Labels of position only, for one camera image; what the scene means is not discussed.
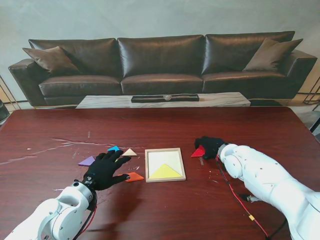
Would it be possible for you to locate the brown sofa cushion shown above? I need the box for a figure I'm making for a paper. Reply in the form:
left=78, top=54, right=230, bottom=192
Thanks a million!
left=22, top=46, right=81, bottom=76
left=242, top=37, right=304, bottom=73

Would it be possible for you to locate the long black decorative tray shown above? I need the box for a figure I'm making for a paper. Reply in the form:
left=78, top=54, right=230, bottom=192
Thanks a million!
left=131, top=94, right=200, bottom=104

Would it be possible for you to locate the orange tangram parallelogram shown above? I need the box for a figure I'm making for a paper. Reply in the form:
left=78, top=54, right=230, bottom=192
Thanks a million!
left=117, top=172, right=145, bottom=183

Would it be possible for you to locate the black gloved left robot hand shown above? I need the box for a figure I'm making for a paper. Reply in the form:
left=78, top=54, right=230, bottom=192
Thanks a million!
left=83, top=150, right=132, bottom=191

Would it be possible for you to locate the red black left arm cable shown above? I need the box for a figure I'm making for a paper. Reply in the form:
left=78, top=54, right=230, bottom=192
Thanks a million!
left=74, top=189, right=99, bottom=237

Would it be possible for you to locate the marble coffee table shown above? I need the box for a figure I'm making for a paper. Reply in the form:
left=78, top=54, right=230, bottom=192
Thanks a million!
left=75, top=92, right=252, bottom=109

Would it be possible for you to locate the yellow large tangram triangle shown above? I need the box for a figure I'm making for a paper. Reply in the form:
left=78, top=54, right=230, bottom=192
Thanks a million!
left=149, top=163, right=183, bottom=180

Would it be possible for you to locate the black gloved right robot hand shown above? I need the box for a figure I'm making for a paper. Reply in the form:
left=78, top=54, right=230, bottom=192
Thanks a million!
left=194, top=136, right=226, bottom=160

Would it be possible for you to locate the red black right arm cable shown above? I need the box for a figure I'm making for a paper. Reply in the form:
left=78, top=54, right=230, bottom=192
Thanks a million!
left=215, top=154, right=288, bottom=238

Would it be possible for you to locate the thin metal side table frame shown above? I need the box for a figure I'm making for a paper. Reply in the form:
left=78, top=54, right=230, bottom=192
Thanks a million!
left=0, top=74, right=20, bottom=111
left=302, top=76, right=320, bottom=106

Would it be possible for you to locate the dark brown leather sofa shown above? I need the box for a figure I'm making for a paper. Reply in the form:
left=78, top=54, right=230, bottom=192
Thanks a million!
left=8, top=30, right=318, bottom=109

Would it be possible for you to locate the natural wood small tangram triangle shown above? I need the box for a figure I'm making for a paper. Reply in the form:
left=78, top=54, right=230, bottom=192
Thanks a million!
left=121, top=148, right=138, bottom=158

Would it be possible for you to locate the red black arm cable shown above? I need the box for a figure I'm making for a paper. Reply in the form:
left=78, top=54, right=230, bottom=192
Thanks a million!
left=74, top=189, right=99, bottom=237
left=215, top=154, right=288, bottom=238

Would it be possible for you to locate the wooden square puzzle tray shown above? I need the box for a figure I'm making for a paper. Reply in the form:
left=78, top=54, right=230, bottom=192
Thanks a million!
left=144, top=147, right=187, bottom=184

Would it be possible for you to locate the black rounded object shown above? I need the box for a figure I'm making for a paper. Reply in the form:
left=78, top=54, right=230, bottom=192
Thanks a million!
left=0, top=99, right=11, bottom=126

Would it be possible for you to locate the red large tangram triangle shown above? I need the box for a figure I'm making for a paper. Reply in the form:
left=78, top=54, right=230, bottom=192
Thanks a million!
left=190, top=144, right=206, bottom=158

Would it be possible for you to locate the purple medium tangram triangle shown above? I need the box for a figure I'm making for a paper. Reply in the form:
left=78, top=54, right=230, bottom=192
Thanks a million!
left=77, top=156, right=97, bottom=168

